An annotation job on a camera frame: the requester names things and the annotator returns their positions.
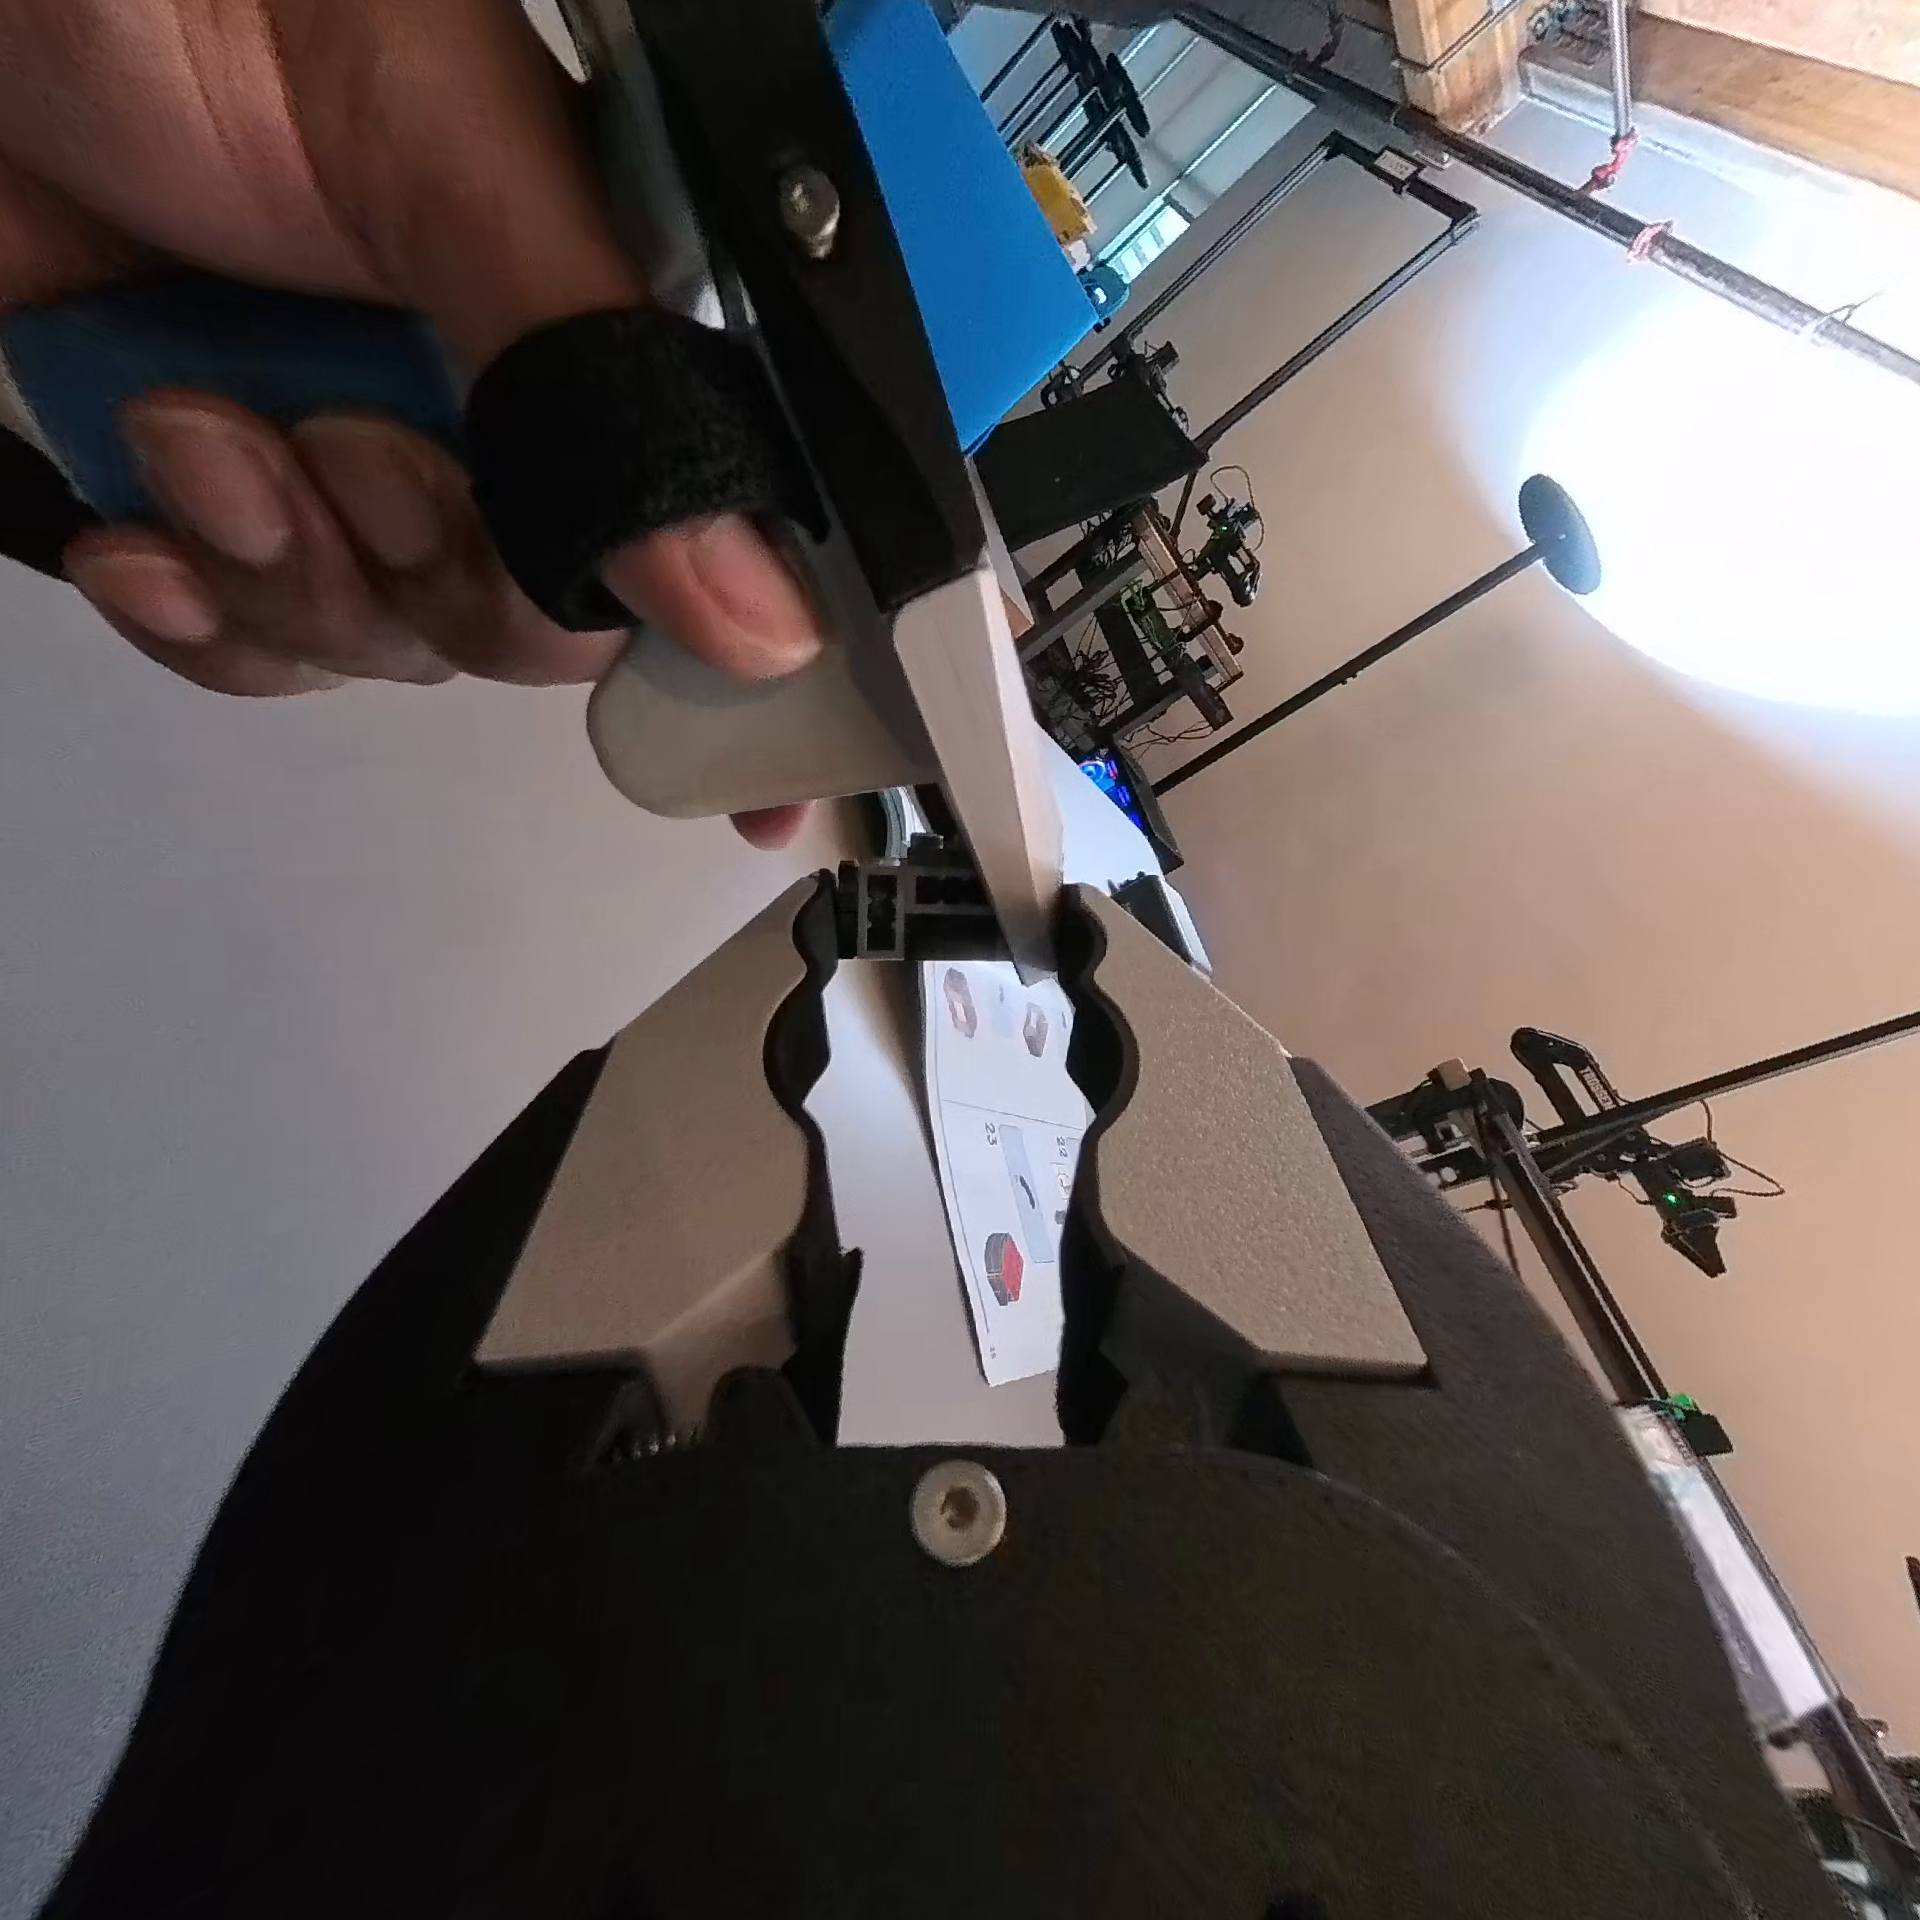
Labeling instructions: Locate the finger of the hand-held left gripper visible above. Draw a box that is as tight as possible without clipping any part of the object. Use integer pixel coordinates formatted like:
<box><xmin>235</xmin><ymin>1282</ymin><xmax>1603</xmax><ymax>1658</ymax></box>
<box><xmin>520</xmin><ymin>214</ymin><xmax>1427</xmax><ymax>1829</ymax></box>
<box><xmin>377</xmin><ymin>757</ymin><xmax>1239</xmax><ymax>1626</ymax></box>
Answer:
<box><xmin>890</xmin><ymin>566</ymin><xmax>1069</xmax><ymax>989</ymax></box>

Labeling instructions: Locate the wooden post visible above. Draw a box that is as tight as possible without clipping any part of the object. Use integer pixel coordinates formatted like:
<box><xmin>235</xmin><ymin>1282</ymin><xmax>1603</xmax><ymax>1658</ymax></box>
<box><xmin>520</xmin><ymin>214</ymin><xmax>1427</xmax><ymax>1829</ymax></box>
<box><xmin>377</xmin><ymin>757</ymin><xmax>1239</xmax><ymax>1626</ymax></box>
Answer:
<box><xmin>1388</xmin><ymin>0</ymin><xmax>1534</xmax><ymax>133</ymax></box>

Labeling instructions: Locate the black vertical pipe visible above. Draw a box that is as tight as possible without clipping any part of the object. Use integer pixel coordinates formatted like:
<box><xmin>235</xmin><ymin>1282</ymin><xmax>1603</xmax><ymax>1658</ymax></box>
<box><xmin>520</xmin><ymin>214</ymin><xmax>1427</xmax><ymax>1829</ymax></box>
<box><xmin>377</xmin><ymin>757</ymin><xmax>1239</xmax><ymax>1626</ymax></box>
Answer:
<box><xmin>1182</xmin><ymin>0</ymin><xmax>1920</xmax><ymax>380</ymax></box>

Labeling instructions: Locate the red grey brick model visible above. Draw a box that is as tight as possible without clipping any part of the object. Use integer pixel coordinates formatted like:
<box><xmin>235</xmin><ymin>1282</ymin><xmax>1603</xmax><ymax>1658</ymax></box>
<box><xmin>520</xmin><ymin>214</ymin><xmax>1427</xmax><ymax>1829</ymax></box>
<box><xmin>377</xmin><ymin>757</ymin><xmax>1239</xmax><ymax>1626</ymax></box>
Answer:
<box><xmin>832</xmin><ymin>842</ymin><xmax>1011</xmax><ymax>966</ymax></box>

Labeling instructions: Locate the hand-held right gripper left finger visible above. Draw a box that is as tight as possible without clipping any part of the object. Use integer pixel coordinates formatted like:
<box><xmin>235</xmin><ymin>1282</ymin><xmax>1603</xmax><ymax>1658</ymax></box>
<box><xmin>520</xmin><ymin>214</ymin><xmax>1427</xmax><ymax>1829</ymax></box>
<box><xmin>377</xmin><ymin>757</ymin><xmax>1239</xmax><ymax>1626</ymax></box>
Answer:
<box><xmin>472</xmin><ymin>878</ymin><xmax>866</xmax><ymax>1445</ymax></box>

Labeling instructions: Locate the black metal frame stand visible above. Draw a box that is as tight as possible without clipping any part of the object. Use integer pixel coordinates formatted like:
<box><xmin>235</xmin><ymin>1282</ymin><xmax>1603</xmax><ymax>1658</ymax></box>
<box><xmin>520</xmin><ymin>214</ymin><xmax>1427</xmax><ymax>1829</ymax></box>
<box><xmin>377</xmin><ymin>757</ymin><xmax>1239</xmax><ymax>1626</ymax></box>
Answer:
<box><xmin>1123</xmin><ymin>127</ymin><xmax>1482</xmax><ymax>455</ymax></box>

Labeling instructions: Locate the aluminium frame rail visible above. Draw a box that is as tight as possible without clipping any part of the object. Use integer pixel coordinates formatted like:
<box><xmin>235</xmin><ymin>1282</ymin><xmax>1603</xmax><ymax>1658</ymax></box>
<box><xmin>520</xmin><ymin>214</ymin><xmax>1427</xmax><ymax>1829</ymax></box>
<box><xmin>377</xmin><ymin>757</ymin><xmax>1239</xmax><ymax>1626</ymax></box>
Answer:
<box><xmin>1367</xmin><ymin>1057</ymin><xmax>1920</xmax><ymax>1920</ymax></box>

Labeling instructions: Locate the row of black stools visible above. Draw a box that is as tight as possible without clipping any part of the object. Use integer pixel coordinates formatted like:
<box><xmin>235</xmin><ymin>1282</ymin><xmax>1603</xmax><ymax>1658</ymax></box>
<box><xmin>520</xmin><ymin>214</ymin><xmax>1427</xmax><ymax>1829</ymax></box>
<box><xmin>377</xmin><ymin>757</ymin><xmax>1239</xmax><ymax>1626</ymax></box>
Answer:
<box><xmin>978</xmin><ymin>13</ymin><xmax>1162</xmax><ymax>192</ymax></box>

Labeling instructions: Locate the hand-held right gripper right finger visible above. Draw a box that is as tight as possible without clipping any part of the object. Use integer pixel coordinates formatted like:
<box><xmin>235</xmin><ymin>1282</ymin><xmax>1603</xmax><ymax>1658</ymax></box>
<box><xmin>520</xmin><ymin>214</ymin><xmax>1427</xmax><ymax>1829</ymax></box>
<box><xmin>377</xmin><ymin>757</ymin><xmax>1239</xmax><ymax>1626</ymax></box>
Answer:
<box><xmin>1056</xmin><ymin>884</ymin><xmax>1431</xmax><ymax>1445</ymax></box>

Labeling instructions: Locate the computer with coloured lights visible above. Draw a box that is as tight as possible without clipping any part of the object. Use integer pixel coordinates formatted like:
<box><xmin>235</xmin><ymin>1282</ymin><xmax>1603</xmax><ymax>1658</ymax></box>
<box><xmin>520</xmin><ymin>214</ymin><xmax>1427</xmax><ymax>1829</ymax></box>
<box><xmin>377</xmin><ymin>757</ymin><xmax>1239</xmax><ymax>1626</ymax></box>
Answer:
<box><xmin>1076</xmin><ymin>744</ymin><xmax>1191</xmax><ymax>874</ymax></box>

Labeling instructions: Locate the blue felt desk divider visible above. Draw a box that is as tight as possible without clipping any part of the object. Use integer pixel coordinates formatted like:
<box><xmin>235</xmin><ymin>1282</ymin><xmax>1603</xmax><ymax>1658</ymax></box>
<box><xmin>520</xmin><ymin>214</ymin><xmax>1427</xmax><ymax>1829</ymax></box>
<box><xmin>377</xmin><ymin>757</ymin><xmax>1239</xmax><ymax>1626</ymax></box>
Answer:
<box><xmin>822</xmin><ymin>0</ymin><xmax>1109</xmax><ymax>455</ymax></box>

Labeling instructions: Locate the black monitor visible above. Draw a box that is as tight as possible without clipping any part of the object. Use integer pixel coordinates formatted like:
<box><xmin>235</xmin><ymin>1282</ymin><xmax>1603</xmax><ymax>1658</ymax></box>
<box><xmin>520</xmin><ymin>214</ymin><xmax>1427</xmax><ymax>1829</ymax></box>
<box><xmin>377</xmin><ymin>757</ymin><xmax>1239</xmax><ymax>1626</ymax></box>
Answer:
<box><xmin>977</xmin><ymin>372</ymin><xmax>1211</xmax><ymax>553</ymax></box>

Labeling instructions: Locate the yellow object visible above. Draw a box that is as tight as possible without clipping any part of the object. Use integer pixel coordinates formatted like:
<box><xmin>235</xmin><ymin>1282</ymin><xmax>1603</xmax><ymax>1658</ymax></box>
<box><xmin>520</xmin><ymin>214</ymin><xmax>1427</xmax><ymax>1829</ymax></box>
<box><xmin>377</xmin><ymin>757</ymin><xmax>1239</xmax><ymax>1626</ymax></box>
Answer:
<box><xmin>1020</xmin><ymin>143</ymin><xmax>1092</xmax><ymax>247</ymax></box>

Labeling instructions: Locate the person's left hand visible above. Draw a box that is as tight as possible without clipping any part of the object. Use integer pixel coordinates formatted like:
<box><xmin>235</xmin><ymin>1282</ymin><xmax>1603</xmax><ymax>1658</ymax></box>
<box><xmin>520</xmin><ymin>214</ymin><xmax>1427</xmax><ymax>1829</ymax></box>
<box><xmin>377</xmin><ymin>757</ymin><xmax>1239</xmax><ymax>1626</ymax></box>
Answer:
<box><xmin>0</xmin><ymin>0</ymin><xmax>827</xmax><ymax>854</ymax></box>

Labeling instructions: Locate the equipment rack with cables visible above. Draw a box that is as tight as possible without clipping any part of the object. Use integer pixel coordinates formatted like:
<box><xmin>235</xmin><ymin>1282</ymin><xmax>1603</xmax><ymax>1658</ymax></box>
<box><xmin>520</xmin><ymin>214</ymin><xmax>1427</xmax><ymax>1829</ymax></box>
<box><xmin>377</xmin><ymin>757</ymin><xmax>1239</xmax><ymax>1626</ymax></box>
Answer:
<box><xmin>1016</xmin><ymin>502</ymin><xmax>1250</xmax><ymax>754</ymax></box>

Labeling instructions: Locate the brick instruction booklet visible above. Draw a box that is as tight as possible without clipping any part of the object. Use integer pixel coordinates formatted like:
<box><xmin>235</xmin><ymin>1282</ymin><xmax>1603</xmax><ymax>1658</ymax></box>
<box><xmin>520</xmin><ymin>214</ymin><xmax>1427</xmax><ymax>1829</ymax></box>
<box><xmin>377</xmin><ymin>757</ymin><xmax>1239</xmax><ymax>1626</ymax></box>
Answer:
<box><xmin>917</xmin><ymin>958</ymin><xmax>1101</xmax><ymax>1386</ymax></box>

